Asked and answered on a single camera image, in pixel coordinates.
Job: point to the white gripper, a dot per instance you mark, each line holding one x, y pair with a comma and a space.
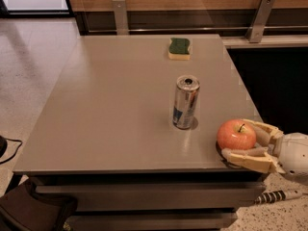
295, 154

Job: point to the red apple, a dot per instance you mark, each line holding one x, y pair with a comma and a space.
236, 134

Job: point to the green yellow sponge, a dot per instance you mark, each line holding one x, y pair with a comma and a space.
179, 49

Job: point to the silver energy drink can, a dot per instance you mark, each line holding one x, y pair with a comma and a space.
186, 95

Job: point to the upper grey drawer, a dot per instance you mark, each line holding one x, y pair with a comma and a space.
164, 196

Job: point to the grey drawer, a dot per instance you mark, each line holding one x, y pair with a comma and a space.
153, 222
164, 196

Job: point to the grey drawer cabinet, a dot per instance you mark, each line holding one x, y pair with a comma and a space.
108, 120

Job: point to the lower grey drawer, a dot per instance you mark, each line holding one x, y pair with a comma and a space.
153, 222

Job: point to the dark brown bag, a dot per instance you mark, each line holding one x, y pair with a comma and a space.
22, 209

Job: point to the black round device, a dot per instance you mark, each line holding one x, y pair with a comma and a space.
3, 145

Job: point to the black white striped handle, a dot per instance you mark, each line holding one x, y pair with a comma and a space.
276, 196

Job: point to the right metal wall bracket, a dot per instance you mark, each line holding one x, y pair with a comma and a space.
257, 27

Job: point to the metal wall bracket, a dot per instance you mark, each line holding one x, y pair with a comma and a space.
120, 15
257, 27

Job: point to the left metal wall bracket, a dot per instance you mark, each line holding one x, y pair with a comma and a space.
120, 15

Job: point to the metal wall rail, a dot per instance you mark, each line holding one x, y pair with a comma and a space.
203, 29

